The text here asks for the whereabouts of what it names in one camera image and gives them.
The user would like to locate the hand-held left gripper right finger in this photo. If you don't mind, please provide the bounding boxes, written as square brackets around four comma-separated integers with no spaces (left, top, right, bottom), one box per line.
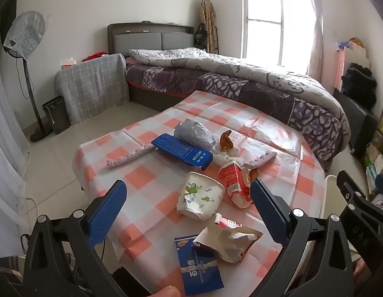
[250,178,356,297]

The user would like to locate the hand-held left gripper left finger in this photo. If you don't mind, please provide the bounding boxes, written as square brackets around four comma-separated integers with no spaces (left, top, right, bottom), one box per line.
[23,179,128,297]

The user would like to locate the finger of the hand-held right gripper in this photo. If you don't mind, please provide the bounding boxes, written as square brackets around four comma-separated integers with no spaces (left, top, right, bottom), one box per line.
[336,170,370,206]

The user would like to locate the white plastic bin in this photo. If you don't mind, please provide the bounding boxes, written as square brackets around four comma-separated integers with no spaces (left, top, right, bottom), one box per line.
[303,175,339,254]

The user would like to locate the red and white milk carton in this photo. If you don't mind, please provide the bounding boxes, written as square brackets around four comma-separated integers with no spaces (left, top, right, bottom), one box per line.
[219,162,254,208]

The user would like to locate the torn white snack wrapper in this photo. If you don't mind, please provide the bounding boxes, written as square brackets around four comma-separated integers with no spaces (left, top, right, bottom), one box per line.
[191,213,263,263]

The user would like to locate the paper cup with green print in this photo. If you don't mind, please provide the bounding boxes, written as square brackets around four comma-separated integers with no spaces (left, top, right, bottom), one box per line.
[177,172,226,222]

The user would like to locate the blue and white packet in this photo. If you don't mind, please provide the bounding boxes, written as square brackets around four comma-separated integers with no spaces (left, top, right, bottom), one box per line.
[174,234,225,296]

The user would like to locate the long blue carton box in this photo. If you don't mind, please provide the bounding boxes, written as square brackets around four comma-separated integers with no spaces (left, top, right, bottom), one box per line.
[151,134,213,171]

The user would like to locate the grey paper bag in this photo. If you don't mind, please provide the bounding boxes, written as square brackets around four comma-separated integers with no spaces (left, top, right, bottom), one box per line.
[174,118,216,149]

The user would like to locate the person's right hand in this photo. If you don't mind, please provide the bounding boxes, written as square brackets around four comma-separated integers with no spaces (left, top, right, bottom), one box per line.
[354,254,370,289]

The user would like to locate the person's left hand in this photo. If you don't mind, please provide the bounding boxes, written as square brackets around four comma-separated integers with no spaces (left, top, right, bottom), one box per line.
[153,286,181,297]

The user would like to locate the pile of books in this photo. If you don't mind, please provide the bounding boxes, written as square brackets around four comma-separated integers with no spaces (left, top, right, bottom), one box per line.
[363,142,383,192]

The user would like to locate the orange checked tablecloth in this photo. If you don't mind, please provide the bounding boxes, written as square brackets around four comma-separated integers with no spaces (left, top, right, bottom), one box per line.
[72,90,326,297]

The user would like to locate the black cabinet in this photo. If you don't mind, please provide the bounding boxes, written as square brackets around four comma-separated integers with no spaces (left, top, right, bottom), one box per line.
[332,88,379,158]

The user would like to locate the white plush toy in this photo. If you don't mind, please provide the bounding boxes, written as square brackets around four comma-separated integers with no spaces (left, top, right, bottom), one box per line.
[210,130,241,169]

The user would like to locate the black bag on cabinet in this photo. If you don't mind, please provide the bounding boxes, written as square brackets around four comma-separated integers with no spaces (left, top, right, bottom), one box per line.
[341,63,378,109]

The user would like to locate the black waste bin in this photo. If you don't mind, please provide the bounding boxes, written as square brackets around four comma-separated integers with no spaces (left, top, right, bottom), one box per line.
[42,96,70,135]

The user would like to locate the white sheer curtain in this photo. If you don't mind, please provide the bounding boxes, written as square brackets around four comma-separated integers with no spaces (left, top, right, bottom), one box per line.
[0,45,28,223]

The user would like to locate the pink cabinet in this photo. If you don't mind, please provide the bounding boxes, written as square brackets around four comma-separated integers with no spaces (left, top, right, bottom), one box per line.
[334,42,371,90]

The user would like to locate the orange and purple toys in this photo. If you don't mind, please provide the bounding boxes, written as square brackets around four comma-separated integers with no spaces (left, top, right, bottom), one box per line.
[337,37,364,49]

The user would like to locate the grey cartoon print quilt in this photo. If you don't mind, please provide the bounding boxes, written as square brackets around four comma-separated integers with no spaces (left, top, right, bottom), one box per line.
[126,47,350,137]

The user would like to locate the purple patterned bedsheet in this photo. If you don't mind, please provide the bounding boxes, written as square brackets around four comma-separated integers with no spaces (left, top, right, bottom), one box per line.
[126,65,345,161]

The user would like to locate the red clothes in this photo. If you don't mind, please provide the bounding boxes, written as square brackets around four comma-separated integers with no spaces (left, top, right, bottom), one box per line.
[81,52,108,62]

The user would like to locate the pale curtain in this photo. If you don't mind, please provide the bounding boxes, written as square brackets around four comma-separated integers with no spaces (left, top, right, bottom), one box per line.
[307,0,324,81]

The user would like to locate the bed with grey headboard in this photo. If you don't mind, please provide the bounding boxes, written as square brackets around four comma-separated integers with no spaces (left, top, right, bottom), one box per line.
[107,22,350,174]

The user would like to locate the window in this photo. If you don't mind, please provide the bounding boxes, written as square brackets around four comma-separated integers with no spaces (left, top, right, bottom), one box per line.
[241,0,319,69]

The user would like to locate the standing fan with plastic cover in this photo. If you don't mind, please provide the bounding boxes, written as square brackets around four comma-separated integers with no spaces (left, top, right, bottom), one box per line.
[2,11,51,143]

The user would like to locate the plaid coat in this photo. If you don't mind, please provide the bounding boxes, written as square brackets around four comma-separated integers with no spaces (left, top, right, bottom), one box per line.
[200,0,220,53]

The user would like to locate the white cable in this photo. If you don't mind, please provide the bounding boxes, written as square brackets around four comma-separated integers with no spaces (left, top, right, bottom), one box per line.
[24,196,42,215]

